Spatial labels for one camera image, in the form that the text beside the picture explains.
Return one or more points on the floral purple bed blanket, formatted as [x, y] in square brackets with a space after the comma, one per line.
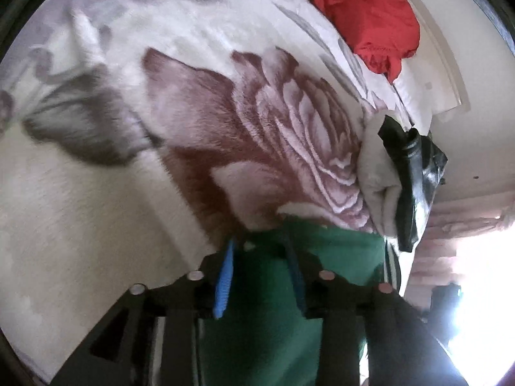
[136, 135]

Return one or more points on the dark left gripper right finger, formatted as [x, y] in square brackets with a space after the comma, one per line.
[323, 294]

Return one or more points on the pink floral curtain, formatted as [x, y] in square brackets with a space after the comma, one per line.
[469, 242]

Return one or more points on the white pillow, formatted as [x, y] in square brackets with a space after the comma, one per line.
[410, 95]

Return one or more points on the green white varsity jacket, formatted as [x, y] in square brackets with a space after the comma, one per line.
[263, 338]

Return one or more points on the white wooden headboard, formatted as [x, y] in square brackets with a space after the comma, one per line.
[436, 71]

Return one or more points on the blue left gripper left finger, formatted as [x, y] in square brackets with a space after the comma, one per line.
[208, 295]

